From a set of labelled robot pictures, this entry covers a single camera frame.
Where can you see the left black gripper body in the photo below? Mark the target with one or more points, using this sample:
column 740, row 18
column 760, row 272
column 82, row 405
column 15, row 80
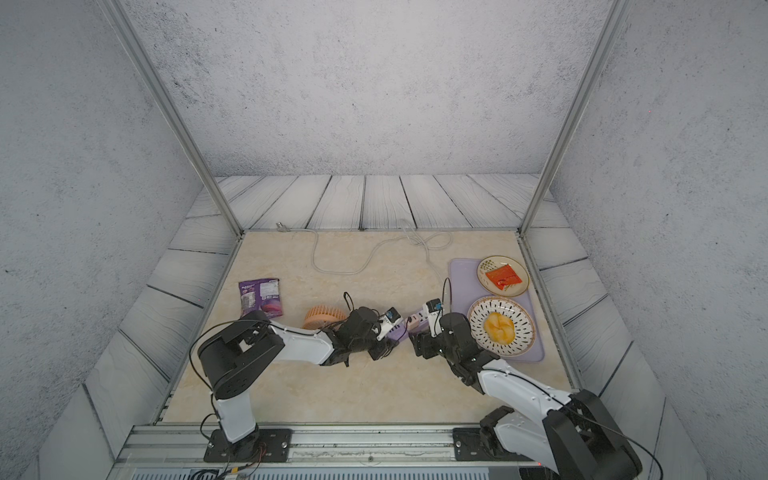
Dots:
column 380, row 349

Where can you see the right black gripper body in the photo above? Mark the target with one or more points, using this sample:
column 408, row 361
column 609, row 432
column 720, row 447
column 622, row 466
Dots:
column 431, row 346

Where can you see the purple power strip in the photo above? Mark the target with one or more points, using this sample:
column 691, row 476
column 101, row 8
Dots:
column 413, row 324

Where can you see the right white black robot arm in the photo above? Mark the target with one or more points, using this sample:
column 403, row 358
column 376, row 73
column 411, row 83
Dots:
column 571, row 433

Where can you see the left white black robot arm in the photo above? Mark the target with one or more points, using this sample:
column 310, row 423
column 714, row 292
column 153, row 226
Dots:
column 229, row 357

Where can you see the orange desk fan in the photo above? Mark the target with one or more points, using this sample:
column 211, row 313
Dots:
column 321, row 316

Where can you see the lavender tray mat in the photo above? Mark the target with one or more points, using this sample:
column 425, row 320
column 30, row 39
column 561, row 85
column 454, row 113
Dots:
column 467, row 289

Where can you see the yellow food piece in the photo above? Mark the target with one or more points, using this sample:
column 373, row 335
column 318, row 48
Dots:
column 499, row 328

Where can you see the patterned white plate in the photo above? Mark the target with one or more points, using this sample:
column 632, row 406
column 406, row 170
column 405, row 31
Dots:
column 522, row 321

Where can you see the red snack packet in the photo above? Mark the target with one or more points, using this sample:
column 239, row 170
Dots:
column 503, row 277

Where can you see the beige plate with red packet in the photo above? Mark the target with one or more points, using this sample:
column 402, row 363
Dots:
column 492, row 262

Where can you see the purple snack packet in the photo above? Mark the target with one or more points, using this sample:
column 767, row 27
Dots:
column 261, row 295

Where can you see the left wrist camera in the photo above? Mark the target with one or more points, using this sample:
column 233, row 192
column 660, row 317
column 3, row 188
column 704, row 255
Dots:
column 388, row 321

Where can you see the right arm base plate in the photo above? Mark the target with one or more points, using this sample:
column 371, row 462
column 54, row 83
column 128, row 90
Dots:
column 476, row 444

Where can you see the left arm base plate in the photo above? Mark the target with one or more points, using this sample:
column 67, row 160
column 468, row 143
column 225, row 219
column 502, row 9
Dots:
column 270, row 445

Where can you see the aluminium mounting rail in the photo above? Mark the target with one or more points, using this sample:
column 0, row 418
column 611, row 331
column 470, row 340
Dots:
column 370, row 451

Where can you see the right aluminium frame post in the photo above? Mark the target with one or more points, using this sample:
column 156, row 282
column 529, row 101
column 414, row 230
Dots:
column 611, row 29

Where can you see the aluminium frame post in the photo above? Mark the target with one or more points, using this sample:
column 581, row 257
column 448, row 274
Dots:
column 131, row 43
column 611, row 29

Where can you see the left aluminium frame post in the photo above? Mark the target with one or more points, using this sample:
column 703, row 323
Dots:
column 131, row 43

